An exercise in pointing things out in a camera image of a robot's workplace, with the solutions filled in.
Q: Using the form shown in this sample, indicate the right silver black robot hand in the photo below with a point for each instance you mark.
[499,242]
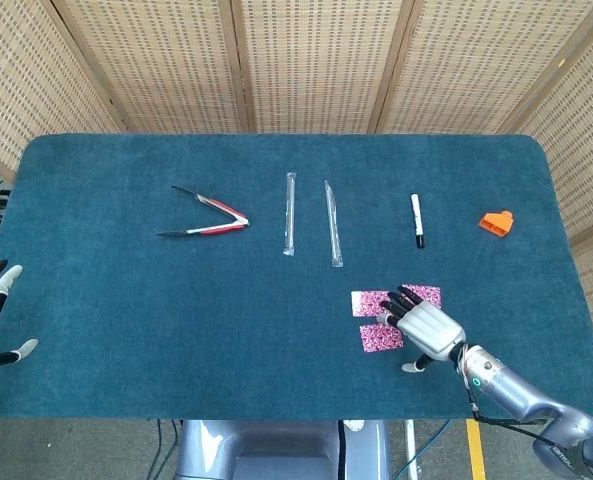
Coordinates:
[431,330]

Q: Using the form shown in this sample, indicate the pink patterned card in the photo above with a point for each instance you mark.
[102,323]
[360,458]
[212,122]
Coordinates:
[363,302]
[378,339]
[431,296]

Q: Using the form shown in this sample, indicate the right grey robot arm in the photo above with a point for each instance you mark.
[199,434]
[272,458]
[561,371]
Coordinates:
[506,387]

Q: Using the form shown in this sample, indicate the white marker with black cap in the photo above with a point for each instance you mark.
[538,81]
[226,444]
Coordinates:
[416,217]

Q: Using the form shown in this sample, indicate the orange plastic block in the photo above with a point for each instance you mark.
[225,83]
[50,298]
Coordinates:
[496,224]

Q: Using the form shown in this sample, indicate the yellow floor tape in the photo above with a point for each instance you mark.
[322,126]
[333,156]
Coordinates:
[476,450]

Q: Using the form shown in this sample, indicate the clear wrapped straw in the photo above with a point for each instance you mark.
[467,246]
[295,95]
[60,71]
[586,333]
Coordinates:
[333,225]
[289,215]

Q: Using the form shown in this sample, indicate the blue carpet table cover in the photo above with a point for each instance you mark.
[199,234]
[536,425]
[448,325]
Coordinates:
[126,325]

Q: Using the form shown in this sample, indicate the grey robot torso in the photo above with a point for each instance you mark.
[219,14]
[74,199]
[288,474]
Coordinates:
[276,450]

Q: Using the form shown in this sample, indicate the woven rattan folding screen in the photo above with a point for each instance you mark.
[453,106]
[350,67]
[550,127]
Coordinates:
[316,60]

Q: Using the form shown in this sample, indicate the black table bracket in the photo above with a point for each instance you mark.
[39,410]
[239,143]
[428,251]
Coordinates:
[521,422]

